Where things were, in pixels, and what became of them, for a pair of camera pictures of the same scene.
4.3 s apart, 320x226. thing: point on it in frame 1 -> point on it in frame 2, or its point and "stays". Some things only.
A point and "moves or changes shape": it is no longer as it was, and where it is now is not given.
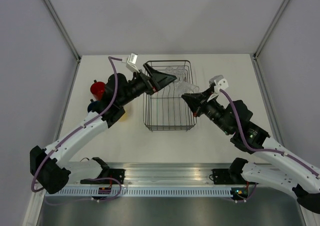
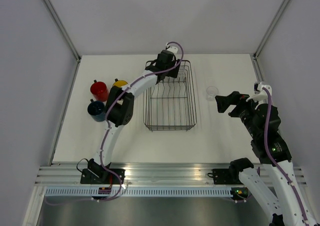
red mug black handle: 97,89 stays
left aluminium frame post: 52,13 stays
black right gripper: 195,100 -> 223,101
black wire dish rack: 167,110 stays
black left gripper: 157,80 -> 174,73
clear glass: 185,87 moves or changes shape
